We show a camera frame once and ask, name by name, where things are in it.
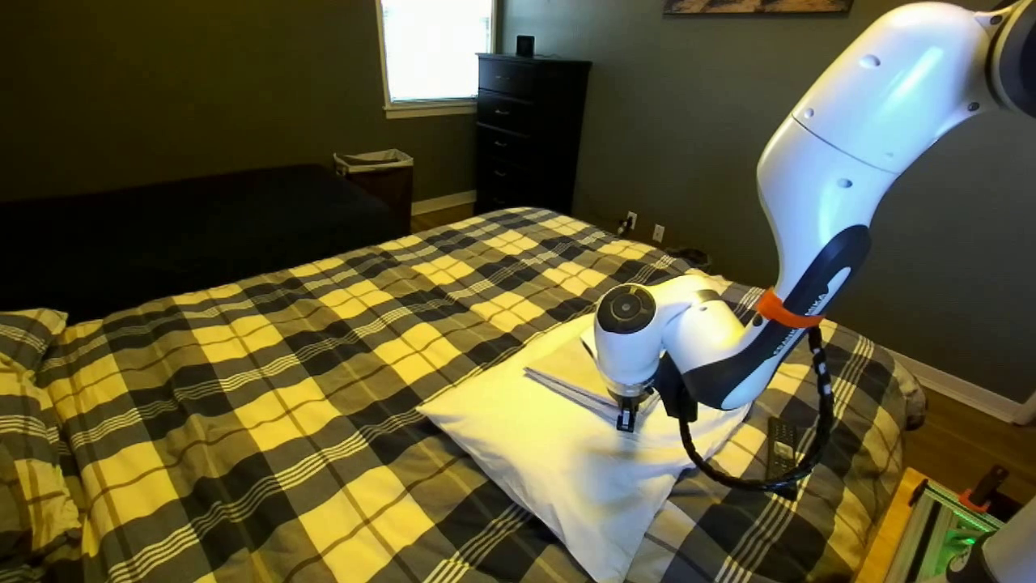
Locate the framed wall picture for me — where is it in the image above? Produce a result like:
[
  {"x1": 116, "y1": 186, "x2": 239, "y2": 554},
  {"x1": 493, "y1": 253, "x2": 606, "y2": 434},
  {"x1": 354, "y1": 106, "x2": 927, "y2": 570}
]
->
[{"x1": 661, "y1": 0, "x2": 853, "y2": 19}]

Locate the large plaid pillow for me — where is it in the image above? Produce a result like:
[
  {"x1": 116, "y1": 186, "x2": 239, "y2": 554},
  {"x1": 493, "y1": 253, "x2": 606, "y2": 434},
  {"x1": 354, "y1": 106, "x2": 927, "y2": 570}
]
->
[{"x1": 0, "y1": 361, "x2": 91, "y2": 570}]

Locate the bright window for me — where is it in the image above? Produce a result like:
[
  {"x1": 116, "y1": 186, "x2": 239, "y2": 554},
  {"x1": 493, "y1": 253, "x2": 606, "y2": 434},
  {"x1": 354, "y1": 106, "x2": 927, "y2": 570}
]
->
[{"x1": 371, "y1": 0, "x2": 506, "y2": 120}]

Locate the dark wooden nightstand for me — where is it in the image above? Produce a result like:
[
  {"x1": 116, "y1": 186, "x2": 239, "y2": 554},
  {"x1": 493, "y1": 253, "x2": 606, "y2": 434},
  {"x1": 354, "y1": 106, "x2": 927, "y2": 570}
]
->
[{"x1": 329, "y1": 145, "x2": 417, "y2": 235}]

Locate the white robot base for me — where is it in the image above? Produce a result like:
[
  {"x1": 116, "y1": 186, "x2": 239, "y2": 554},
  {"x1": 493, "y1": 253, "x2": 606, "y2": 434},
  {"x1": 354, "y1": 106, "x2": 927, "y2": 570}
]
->
[{"x1": 976, "y1": 500, "x2": 1036, "y2": 583}]

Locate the green plastic object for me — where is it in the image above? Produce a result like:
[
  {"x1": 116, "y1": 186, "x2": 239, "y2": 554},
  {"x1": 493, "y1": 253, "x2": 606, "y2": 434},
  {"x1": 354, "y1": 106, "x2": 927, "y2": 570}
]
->
[{"x1": 900, "y1": 480, "x2": 1008, "y2": 583}]

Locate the black tall dresser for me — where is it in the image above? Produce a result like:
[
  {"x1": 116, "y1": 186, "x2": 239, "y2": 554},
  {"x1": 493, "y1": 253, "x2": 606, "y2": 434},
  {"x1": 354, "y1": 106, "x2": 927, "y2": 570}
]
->
[{"x1": 471, "y1": 51, "x2": 596, "y2": 219}]

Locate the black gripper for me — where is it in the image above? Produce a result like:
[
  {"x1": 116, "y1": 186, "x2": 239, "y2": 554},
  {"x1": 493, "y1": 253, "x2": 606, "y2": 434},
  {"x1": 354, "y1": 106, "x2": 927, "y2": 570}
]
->
[{"x1": 608, "y1": 386, "x2": 654, "y2": 434}]

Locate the white cloth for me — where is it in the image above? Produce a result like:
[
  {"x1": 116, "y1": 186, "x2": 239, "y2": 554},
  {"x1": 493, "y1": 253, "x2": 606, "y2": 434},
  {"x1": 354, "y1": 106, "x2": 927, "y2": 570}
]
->
[{"x1": 524, "y1": 321, "x2": 661, "y2": 428}]

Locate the white pillow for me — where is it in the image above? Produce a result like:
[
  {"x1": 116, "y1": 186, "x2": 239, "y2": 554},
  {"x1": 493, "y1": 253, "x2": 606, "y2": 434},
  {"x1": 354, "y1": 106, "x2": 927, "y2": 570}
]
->
[{"x1": 417, "y1": 310, "x2": 759, "y2": 583}]

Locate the black looped cable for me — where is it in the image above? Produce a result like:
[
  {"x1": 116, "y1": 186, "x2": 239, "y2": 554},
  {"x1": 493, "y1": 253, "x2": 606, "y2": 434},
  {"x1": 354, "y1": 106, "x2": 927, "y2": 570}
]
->
[{"x1": 677, "y1": 321, "x2": 837, "y2": 500}]

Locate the yellow grey plaid comforter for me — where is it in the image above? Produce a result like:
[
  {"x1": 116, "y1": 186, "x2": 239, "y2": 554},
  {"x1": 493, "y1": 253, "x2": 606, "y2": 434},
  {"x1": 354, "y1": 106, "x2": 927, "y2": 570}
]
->
[{"x1": 0, "y1": 204, "x2": 931, "y2": 583}]

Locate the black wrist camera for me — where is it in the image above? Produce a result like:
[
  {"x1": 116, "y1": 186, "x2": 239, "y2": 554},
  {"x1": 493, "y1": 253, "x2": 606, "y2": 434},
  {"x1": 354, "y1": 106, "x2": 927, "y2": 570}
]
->
[{"x1": 650, "y1": 352, "x2": 700, "y2": 425}]

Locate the dark low couch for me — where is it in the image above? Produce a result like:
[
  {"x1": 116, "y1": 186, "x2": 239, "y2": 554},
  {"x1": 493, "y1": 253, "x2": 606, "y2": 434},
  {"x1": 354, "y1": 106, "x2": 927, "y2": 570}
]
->
[{"x1": 0, "y1": 163, "x2": 404, "y2": 325}]

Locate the small plaid pillow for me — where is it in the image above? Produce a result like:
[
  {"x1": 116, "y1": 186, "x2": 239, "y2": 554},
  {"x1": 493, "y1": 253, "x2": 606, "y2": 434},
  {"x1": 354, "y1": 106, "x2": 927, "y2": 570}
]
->
[{"x1": 0, "y1": 306, "x2": 72, "y2": 377}]

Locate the yellow wooden board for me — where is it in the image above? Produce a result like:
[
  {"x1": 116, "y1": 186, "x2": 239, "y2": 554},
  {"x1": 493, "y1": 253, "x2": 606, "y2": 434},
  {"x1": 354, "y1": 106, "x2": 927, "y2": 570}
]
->
[{"x1": 853, "y1": 463, "x2": 931, "y2": 583}]

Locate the orange strap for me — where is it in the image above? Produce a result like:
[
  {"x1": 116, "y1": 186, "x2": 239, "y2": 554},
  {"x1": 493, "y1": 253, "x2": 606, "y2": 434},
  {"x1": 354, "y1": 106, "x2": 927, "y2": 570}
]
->
[{"x1": 753, "y1": 285, "x2": 826, "y2": 334}]

